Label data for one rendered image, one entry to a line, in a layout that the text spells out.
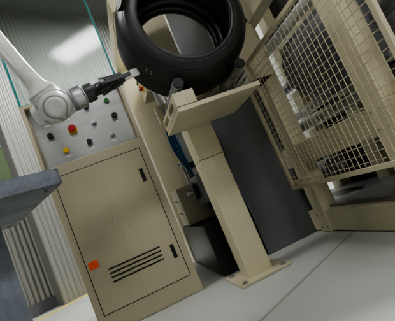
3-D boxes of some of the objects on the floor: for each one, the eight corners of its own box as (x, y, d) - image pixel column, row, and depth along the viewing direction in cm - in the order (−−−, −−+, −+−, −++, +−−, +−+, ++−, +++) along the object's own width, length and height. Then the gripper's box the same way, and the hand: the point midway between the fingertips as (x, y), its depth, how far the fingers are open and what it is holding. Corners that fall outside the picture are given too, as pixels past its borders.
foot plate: (226, 280, 177) (224, 276, 177) (269, 258, 183) (267, 255, 184) (243, 289, 151) (241, 285, 151) (292, 263, 158) (290, 259, 158)
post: (241, 277, 172) (71, -126, 198) (264, 265, 175) (93, -129, 202) (250, 281, 159) (66, -150, 186) (274, 268, 163) (90, -154, 189)
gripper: (78, 79, 128) (134, 55, 134) (82, 93, 140) (133, 70, 147) (87, 96, 127) (143, 71, 134) (91, 108, 140) (141, 85, 146)
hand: (130, 74), depth 139 cm, fingers closed
